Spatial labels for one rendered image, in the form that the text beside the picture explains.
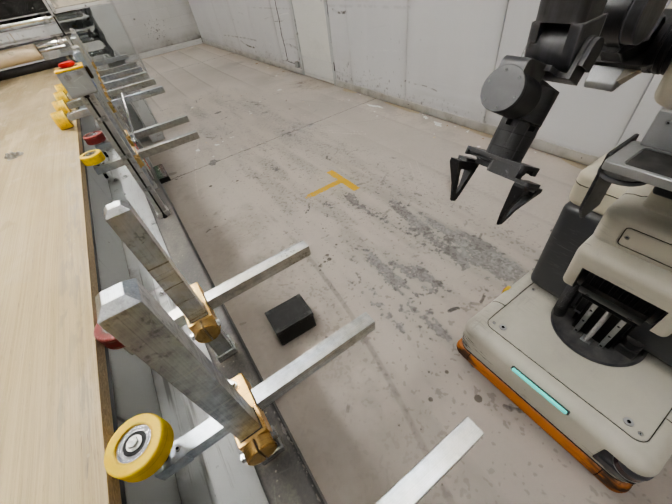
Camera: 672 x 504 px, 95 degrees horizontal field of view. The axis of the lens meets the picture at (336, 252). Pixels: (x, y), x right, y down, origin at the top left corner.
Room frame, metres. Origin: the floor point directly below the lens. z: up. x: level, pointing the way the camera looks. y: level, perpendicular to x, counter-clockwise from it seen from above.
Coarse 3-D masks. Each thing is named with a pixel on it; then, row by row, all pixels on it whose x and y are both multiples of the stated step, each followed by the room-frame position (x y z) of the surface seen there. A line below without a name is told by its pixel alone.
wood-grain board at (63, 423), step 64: (0, 128) 1.90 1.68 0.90; (0, 192) 1.08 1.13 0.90; (64, 192) 0.98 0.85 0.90; (0, 256) 0.68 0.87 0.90; (64, 256) 0.63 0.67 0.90; (0, 320) 0.45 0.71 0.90; (64, 320) 0.42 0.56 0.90; (0, 384) 0.30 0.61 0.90; (64, 384) 0.27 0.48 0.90; (0, 448) 0.19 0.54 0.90; (64, 448) 0.17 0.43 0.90
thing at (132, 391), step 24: (96, 192) 1.25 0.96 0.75; (96, 216) 1.01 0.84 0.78; (96, 240) 0.83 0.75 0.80; (120, 240) 1.05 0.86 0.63; (96, 264) 0.69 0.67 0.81; (120, 264) 0.85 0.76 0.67; (120, 360) 0.39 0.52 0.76; (120, 384) 0.33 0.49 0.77; (144, 384) 0.37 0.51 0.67; (120, 408) 0.27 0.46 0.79; (144, 408) 0.31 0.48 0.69; (120, 480) 0.14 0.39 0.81; (144, 480) 0.16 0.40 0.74; (168, 480) 0.17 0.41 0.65
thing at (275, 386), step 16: (368, 320) 0.34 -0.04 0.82; (336, 336) 0.32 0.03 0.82; (352, 336) 0.31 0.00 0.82; (320, 352) 0.29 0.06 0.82; (336, 352) 0.29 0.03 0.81; (288, 368) 0.27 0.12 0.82; (304, 368) 0.27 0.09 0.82; (272, 384) 0.25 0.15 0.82; (288, 384) 0.25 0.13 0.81; (256, 400) 0.23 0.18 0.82; (272, 400) 0.23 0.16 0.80; (192, 432) 0.19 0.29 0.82; (208, 432) 0.19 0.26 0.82; (224, 432) 0.19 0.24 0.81; (176, 448) 0.17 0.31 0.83; (192, 448) 0.17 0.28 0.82; (176, 464) 0.15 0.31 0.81
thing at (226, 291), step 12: (288, 252) 0.55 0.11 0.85; (300, 252) 0.55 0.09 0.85; (264, 264) 0.52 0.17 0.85; (276, 264) 0.52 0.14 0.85; (288, 264) 0.53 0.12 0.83; (240, 276) 0.50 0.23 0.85; (252, 276) 0.49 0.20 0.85; (264, 276) 0.50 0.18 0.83; (216, 288) 0.48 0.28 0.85; (228, 288) 0.47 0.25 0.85; (240, 288) 0.47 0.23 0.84; (216, 300) 0.45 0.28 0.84; (228, 300) 0.46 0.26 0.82; (168, 312) 0.43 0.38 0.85; (180, 312) 0.43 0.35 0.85; (180, 324) 0.41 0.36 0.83
